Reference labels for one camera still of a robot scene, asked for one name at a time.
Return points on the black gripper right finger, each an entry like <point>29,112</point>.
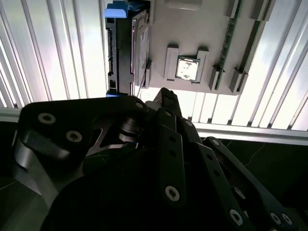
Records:
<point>240,170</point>

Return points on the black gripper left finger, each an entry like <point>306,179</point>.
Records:
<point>72,115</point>

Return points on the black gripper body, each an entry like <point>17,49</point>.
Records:
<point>120,192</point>

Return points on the hard disk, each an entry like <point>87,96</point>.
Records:
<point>120,48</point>

